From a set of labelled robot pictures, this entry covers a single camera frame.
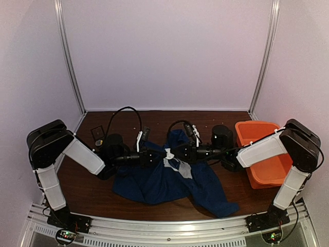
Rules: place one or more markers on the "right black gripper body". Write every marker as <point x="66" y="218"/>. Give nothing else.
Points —
<point x="193" y="155"/>

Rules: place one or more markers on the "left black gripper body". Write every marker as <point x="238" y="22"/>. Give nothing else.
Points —
<point x="143" y="160"/>

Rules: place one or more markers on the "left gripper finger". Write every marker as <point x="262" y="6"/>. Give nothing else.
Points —
<point x="152" y="152"/>
<point x="158" y="158"/>

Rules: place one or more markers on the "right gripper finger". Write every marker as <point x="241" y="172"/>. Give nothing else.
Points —
<point x="184" y="148"/>
<point x="183" y="157"/>

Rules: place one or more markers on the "navy white clothing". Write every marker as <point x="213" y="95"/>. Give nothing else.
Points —
<point x="171" y="180"/>

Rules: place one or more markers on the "black brooch display box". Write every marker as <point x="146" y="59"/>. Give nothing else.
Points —
<point x="98" y="133"/>

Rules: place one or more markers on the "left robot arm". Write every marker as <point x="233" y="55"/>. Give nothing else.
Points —
<point x="52" y="140"/>

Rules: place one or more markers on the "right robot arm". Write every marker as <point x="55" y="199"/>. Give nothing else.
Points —
<point x="294" y="139"/>

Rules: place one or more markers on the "starry night round brooch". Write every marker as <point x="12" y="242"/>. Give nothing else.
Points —
<point x="98" y="142"/>

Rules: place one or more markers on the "orange plastic bin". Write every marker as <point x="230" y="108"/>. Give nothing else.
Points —
<point x="271" y="172"/>

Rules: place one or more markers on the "left circuit board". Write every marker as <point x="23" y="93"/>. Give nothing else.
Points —
<point x="65" y="237"/>

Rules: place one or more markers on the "circuit board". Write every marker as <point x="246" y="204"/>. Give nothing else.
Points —
<point x="65" y="237"/>
<point x="272" y="237"/>

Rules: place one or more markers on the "right circuit board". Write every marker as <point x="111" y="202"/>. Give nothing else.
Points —
<point x="272" y="237"/>

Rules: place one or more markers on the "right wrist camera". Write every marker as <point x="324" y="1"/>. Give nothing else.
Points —
<point x="193" y="133"/>

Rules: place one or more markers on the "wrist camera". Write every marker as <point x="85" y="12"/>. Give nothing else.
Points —
<point x="193" y="133"/>
<point x="142" y="136"/>

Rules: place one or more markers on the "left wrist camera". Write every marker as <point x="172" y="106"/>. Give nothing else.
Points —
<point x="142" y="136"/>

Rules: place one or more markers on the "front aluminium rail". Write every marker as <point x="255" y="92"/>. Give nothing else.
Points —
<point x="232" y="231"/>

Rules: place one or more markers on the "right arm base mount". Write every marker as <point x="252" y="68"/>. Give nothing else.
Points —
<point x="265" y="221"/>

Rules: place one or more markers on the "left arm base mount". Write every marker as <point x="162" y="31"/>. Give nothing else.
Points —
<point x="74" y="223"/>

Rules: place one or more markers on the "right aluminium frame post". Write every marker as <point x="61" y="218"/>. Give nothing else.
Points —
<point x="271" y="34"/>

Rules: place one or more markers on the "aluminium frame post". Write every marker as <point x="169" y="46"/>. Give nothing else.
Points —
<point x="271" y="34"/>
<point x="67" y="55"/>

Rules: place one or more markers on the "left aluminium frame post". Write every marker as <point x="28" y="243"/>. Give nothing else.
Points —
<point x="67" y="55"/>

